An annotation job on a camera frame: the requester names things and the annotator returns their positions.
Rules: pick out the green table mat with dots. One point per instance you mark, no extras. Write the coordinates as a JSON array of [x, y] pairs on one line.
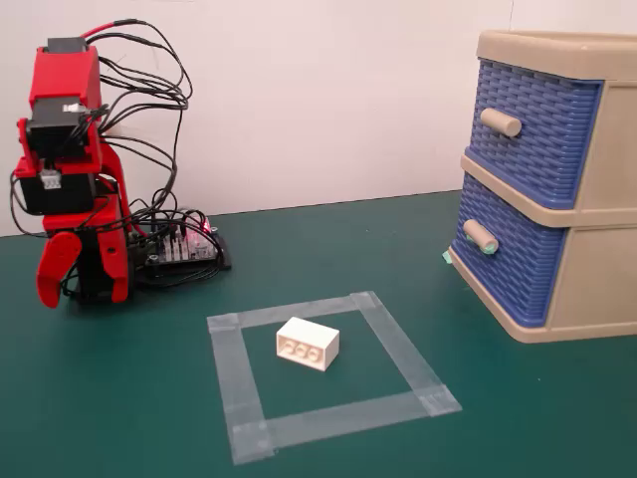
[[99, 398]]

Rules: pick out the black controller board with LEDs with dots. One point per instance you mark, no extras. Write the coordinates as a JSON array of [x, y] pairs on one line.
[[184, 249]]

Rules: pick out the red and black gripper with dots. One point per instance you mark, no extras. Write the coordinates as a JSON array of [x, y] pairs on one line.
[[55, 194]]

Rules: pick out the translucent tape strip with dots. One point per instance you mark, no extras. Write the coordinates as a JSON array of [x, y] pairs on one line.
[[343, 415], [236, 378], [403, 348], [293, 311]]

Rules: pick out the green tape piece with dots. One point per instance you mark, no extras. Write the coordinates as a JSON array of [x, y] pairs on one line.
[[447, 256], [490, 247]]

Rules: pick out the white toy brick cube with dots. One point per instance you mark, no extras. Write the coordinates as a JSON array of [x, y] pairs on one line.
[[308, 338]]

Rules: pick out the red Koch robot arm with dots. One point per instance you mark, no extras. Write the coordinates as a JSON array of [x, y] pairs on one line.
[[64, 74]]

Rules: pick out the beige plastic drawer cabinet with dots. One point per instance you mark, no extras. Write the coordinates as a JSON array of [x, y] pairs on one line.
[[612, 149]]

